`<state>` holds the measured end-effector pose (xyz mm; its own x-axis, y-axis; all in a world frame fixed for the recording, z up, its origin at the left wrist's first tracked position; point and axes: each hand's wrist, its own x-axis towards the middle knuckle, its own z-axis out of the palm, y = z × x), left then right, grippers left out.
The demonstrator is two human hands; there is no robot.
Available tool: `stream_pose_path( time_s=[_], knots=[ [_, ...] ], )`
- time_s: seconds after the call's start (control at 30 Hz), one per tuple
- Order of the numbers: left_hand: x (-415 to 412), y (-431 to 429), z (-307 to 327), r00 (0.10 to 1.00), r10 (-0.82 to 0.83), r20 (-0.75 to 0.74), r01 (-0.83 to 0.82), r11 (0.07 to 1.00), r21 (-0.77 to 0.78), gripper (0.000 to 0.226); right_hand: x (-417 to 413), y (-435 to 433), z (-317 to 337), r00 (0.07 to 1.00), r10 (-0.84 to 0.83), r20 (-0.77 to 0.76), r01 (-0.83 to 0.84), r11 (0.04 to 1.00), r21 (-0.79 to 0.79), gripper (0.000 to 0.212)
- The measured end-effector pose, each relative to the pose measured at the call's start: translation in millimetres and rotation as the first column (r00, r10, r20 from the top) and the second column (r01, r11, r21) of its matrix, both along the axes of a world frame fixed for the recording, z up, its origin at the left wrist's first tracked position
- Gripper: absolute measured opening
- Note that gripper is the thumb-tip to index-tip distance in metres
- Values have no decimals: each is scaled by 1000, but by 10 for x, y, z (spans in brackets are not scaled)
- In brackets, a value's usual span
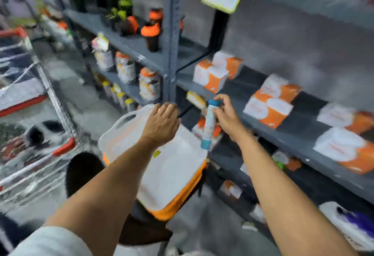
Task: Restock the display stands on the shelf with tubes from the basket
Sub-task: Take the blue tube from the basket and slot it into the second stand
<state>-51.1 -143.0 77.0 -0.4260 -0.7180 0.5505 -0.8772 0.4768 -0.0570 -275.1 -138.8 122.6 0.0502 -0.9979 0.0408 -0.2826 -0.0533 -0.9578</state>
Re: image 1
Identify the person's right hand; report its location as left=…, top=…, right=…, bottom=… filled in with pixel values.
left=211, top=94, right=249, bottom=143

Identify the person's left hand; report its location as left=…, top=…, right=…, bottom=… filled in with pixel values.
left=140, top=102, right=182, bottom=148

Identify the white tube with blue cap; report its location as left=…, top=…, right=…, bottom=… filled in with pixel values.
left=200, top=99, right=223, bottom=150

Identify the large white bag orange edge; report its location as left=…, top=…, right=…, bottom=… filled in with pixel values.
left=98, top=104, right=209, bottom=221

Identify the person's right forearm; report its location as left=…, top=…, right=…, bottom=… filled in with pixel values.
left=236, top=132, right=360, bottom=256

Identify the person's left forearm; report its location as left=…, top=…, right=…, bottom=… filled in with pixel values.
left=43, top=136, right=160, bottom=256

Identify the small white orange pack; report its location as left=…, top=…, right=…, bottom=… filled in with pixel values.
left=219, top=180, right=243, bottom=200
left=192, top=117, right=223, bottom=151

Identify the row of white orange boxes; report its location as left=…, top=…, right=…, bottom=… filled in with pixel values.
left=192, top=50, right=374, bottom=175

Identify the grey metal shelving rack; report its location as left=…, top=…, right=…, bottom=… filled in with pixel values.
left=44, top=0, right=374, bottom=256

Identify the black shaker bottle orange lid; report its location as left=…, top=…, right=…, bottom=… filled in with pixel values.
left=120, top=16, right=139, bottom=36
left=149, top=8, right=163, bottom=28
left=140, top=23, right=161, bottom=53

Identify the white green orange pack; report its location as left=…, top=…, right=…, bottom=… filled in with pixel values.
left=271, top=150, right=303, bottom=172

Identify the black stool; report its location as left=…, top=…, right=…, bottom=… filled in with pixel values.
left=65, top=152, right=173, bottom=246

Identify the black and white packet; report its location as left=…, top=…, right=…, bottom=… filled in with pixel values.
left=23, top=120, right=68, bottom=150

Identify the white board with red edge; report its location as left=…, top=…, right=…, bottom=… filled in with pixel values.
left=0, top=78, right=49, bottom=118

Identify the white sleeve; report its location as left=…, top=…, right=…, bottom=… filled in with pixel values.
left=9, top=226, right=94, bottom=256

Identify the white bag with purple print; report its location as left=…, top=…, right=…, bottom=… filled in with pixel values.
left=318, top=201, right=374, bottom=252

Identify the metal shopping cart red handle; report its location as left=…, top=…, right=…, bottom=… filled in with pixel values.
left=0, top=27, right=77, bottom=207

